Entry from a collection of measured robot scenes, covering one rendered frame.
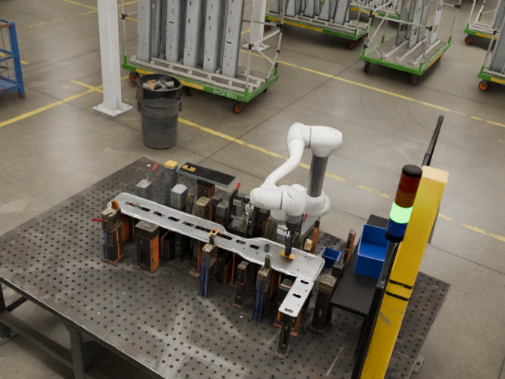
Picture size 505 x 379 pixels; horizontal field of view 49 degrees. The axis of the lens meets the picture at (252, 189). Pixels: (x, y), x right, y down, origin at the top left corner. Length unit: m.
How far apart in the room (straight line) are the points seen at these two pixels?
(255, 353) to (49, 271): 1.34
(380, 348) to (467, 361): 1.82
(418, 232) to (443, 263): 2.95
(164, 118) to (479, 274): 3.46
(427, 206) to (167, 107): 4.21
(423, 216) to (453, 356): 2.30
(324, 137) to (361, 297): 0.96
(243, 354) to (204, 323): 0.30
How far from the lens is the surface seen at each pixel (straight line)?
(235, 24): 7.24
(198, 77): 7.35
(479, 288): 5.01
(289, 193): 2.85
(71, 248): 3.68
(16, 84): 7.48
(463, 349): 4.42
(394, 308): 2.43
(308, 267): 3.10
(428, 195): 2.10
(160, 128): 6.06
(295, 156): 3.14
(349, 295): 2.94
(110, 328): 3.13
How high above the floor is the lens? 2.96
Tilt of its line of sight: 32 degrees down
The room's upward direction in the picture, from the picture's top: 6 degrees clockwise
